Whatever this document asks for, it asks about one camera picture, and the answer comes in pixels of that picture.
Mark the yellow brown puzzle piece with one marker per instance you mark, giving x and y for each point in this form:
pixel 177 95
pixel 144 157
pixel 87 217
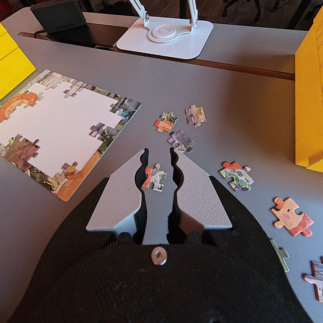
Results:
pixel 72 171

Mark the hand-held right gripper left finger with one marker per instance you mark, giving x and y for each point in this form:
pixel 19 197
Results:
pixel 113 201

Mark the red white green puzzle piece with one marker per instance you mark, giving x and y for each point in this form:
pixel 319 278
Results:
pixel 154 178

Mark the white stand base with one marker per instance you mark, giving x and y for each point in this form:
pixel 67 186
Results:
pixel 191 43

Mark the purple puzzle piece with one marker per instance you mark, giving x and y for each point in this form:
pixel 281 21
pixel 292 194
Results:
pixel 99 130

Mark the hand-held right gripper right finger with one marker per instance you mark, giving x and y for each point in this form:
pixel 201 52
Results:
pixel 204 201

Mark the yellow plastic bin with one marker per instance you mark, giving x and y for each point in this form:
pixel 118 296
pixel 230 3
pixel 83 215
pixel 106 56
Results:
pixel 12 70
pixel 310 101

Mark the black charger box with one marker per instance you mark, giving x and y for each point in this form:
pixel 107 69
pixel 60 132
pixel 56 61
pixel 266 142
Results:
pixel 58 15

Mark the teal grey puzzle piece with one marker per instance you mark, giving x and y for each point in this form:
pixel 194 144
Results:
pixel 125 108

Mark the mouse face puzzle piece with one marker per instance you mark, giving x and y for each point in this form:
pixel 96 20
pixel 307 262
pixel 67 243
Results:
pixel 290 217

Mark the grey brown puzzle piece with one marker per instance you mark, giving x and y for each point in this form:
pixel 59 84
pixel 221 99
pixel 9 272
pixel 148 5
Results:
pixel 316 280

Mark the puzzle frame tray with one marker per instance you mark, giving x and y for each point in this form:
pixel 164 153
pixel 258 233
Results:
pixel 63 121

